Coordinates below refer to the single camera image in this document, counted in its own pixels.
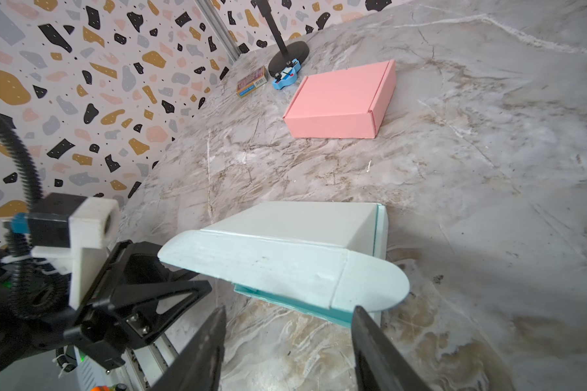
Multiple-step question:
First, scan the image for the black microphone stand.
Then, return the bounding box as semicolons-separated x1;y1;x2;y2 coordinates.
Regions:
255;0;310;78

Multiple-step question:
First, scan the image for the orange button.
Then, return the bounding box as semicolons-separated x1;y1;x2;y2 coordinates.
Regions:
91;384;128;391

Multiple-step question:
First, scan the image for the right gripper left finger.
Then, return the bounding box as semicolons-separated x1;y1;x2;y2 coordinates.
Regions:
150;306;227;391

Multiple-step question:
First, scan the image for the pink paper box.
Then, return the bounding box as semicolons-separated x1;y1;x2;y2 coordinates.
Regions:
283;60;396;139

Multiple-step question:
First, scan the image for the mint paper box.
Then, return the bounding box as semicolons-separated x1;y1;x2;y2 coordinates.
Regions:
158;201;410;327

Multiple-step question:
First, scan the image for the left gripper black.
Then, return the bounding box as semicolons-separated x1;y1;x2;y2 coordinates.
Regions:
0;240;212;371

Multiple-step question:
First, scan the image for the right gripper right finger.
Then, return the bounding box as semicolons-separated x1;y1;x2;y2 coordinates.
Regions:
351;306;430;391

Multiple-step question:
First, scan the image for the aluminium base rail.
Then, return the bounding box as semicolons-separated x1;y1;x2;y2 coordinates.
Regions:
74;334;179;390

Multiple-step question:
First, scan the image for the small pink card box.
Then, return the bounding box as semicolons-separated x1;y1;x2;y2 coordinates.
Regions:
236;66;269;98

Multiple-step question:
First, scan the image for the black corrugated cable hose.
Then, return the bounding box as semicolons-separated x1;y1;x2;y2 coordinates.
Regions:
0;101;72;321

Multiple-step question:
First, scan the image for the small blue toy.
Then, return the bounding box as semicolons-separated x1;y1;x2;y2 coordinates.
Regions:
272;59;301;91

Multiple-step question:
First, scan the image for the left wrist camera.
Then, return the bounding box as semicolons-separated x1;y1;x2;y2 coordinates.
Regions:
10;193;120;310

